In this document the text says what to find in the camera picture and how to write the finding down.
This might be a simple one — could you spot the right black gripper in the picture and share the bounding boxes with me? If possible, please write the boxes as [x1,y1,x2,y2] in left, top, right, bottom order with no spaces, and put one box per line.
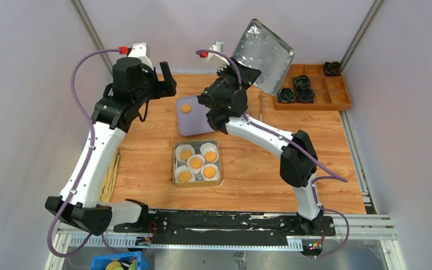
[200,57,262,102]

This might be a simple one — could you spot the silver tin lid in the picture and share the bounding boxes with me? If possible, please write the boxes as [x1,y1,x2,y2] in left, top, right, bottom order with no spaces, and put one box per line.
[232,19,294,96]

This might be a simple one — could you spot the orange cookie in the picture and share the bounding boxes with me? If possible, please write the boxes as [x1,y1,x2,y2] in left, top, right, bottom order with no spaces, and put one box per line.
[177,170,192,183]
[204,151,218,163]
[190,157,204,169]
[202,166,217,178]
[179,149,192,161]
[181,103,192,114]

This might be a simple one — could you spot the metal tongs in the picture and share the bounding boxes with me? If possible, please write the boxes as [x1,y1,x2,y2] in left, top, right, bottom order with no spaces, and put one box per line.
[259,91,264,122]

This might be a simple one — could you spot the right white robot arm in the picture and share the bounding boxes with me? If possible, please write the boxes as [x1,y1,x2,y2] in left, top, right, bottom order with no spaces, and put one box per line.
[196,49,323,235]

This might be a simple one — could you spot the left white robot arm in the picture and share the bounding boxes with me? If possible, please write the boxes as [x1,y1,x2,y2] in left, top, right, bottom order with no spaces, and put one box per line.
[45,43,177,236]

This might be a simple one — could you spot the lavender tray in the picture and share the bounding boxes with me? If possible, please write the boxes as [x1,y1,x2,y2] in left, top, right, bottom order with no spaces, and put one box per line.
[175,95,214,136]

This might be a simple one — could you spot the white paper cupcake liner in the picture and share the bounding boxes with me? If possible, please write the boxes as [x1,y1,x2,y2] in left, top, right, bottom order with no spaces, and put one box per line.
[187,154,205,173]
[175,144,196,162]
[200,142,219,162]
[201,164,221,181]
[174,165,196,183]

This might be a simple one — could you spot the gold cookie tin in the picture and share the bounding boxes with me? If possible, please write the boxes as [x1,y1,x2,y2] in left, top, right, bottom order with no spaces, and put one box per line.
[173,139,223,188]

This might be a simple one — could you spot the wooden compartment organizer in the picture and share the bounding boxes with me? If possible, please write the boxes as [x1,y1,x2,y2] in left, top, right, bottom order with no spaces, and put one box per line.
[272,64,352,111]

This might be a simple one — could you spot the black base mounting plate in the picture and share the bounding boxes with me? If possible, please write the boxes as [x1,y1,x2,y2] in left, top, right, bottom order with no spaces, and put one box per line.
[112,210,336,248]

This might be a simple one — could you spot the blue plastic bin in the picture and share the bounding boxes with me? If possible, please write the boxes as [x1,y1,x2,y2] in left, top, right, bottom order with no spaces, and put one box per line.
[91,251,150,270]

